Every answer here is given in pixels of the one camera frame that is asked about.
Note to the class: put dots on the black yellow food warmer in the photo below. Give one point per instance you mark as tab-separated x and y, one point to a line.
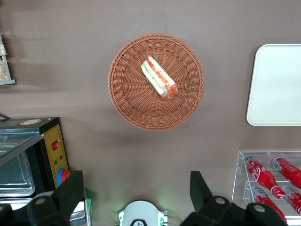
53	146

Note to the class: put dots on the clear acrylic bottle rack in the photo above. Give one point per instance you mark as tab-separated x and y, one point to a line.
240	169

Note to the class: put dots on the steel pan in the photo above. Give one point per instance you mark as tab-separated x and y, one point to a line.
14	176

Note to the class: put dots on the cream plastic tray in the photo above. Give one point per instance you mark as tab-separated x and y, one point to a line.
275	84

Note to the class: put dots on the triangle sandwich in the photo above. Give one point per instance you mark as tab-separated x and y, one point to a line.
158	76

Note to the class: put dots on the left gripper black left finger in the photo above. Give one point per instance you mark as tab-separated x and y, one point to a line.
68	193

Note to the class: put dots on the red cola bottle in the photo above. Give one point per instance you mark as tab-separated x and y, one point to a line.
294	199
264	200
288	169
261	175

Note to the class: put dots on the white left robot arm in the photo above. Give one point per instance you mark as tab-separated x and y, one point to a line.
142	213

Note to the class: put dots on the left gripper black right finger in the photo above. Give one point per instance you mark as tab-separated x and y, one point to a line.
200	195

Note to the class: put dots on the bagged bread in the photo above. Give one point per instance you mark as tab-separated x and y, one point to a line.
2	47
2	70

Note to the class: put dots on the round brown wicker basket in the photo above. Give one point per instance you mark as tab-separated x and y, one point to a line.
131	99

